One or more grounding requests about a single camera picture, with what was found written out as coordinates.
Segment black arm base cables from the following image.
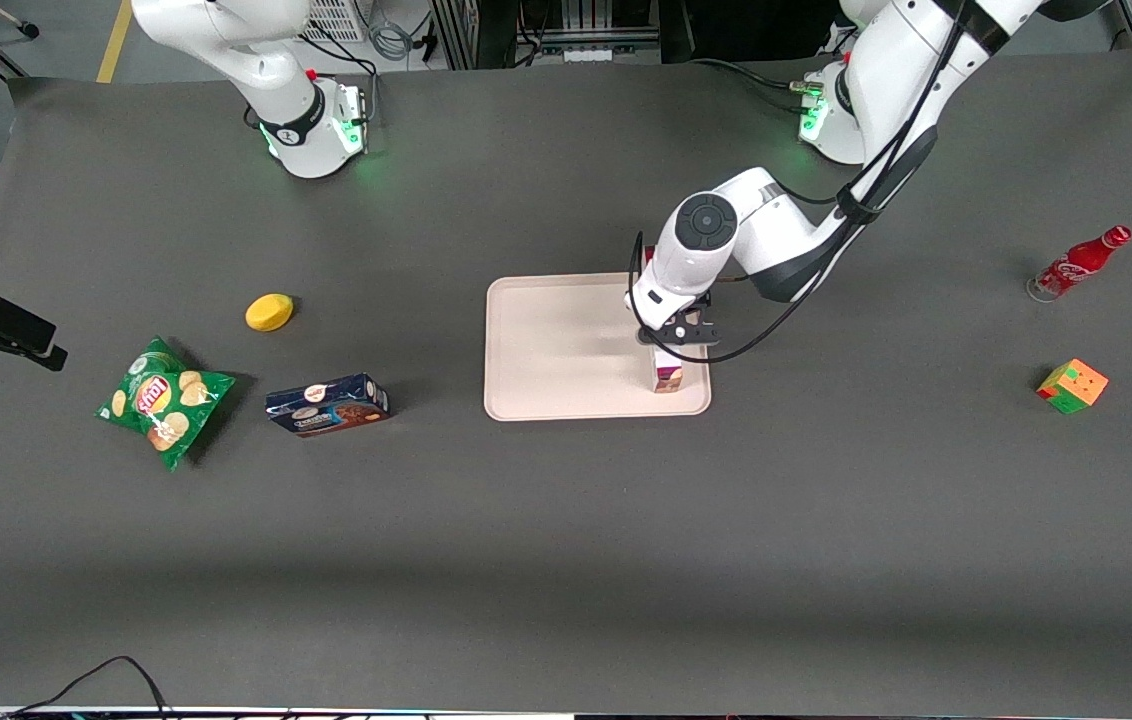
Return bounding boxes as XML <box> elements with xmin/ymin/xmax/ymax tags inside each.
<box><xmin>691</xmin><ymin>57</ymin><xmax>827</xmax><ymax>113</ymax></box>
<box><xmin>298</xmin><ymin>20</ymin><xmax>379</xmax><ymax>106</ymax></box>

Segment black left arm base cables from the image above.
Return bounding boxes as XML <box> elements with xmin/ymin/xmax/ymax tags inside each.
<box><xmin>691</xmin><ymin>57</ymin><xmax>827</xmax><ymax>113</ymax></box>

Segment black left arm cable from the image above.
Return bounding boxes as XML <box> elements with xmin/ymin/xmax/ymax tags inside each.
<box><xmin>626</xmin><ymin>0</ymin><xmax>972</xmax><ymax>365</ymax></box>

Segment green chips bag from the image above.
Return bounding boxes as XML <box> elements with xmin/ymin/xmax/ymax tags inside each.
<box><xmin>94</xmin><ymin>337</ymin><xmax>237</xmax><ymax>472</ymax></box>

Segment white perforated box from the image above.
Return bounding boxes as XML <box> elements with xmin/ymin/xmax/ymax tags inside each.
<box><xmin>301</xmin><ymin>0</ymin><xmax>373</xmax><ymax>44</ymax></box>

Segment grey coiled cable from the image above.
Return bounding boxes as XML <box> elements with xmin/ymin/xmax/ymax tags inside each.
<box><xmin>366</xmin><ymin>0</ymin><xmax>419</xmax><ymax>63</ymax></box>

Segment yellow lemon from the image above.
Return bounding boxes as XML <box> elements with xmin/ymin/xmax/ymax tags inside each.
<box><xmin>245</xmin><ymin>293</ymin><xmax>295</xmax><ymax>333</ymax></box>

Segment beige plastic tray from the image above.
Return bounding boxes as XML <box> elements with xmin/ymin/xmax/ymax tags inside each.
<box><xmin>483</xmin><ymin>270</ymin><xmax>713</xmax><ymax>423</ymax></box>

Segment red cola bottle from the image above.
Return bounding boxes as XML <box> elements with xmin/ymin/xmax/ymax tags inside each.
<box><xmin>1026</xmin><ymin>225</ymin><xmax>1132</xmax><ymax>303</ymax></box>

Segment aluminium frame post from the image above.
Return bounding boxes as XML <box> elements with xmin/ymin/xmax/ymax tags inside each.
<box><xmin>429</xmin><ymin>0</ymin><xmax>489</xmax><ymax>71</ymax></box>

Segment black cable at table edge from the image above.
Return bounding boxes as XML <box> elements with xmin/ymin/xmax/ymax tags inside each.
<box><xmin>0</xmin><ymin>655</ymin><xmax>173</xmax><ymax>720</ymax></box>

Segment dark grey table mat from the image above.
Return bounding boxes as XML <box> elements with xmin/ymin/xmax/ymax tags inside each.
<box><xmin>0</xmin><ymin>35</ymin><xmax>1132</xmax><ymax>717</ymax></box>

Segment dark blue cookie box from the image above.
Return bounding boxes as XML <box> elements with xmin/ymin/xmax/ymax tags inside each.
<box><xmin>265</xmin><ymin>373</ymin><xmax>392</xmax><ymax>439</ymax></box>

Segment black right arm base cables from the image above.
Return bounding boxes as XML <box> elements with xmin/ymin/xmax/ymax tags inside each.
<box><xmin>298</xmin><ymin>20</ymin><xmax>379</xmax><ymax>106</ymax></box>

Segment red cookie box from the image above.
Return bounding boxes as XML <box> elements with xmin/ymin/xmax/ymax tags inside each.
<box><xmin>651</xmin><ymin>344</ymin><xmax>686</xmax><ymax>394</ymax></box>

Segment colourful puzzle cube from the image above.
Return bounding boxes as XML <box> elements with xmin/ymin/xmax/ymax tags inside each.
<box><xmin>1035</xmin><ymin>358</ymin><xmax>1110</xmax><ymax>415</ymax></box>

